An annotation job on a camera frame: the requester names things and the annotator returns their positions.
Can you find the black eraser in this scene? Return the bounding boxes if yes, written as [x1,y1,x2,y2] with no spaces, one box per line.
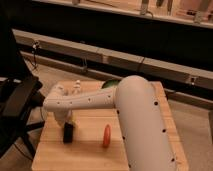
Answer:
[63,123,74,143]

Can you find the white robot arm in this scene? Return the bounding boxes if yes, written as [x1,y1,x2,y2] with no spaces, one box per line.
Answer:
[43,75,177,171]

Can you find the green bowl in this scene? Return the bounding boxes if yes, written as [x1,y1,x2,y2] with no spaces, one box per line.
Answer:
[101,79,120,89]

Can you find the black stand left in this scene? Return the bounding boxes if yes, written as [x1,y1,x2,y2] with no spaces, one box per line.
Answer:
[0,18,44,158]

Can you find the orange carrot toy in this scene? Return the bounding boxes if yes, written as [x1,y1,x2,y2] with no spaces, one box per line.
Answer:
[102,124,111,148]

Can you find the white bottle toy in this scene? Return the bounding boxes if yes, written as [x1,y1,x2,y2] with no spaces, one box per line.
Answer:
[72,80,81,94]

